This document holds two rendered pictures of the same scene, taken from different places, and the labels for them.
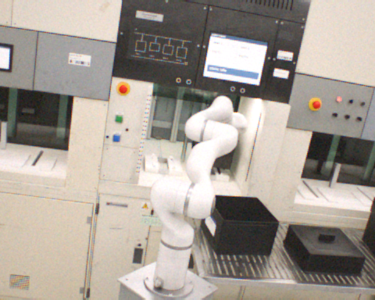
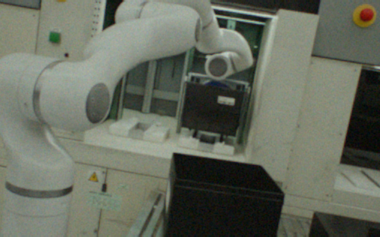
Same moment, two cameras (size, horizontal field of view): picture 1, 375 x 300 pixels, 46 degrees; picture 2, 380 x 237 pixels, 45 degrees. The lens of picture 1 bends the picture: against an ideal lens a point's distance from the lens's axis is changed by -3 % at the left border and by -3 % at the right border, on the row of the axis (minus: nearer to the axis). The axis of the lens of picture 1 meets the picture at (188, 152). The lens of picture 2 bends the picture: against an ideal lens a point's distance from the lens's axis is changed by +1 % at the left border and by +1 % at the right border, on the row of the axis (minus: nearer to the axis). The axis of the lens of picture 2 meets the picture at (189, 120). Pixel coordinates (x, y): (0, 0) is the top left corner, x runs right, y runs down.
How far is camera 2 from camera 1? 1.01 m
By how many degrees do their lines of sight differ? 15
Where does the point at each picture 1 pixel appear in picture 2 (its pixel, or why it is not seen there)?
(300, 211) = (346, 204)
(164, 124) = (169, 95)
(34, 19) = not seen: outside the picture
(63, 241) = not seen: outside the picture
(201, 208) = (62, 100)
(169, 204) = (10, 94)
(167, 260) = (8, 220)
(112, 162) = not seen: hidden behind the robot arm
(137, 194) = (82, 158)
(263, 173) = (275, 130)
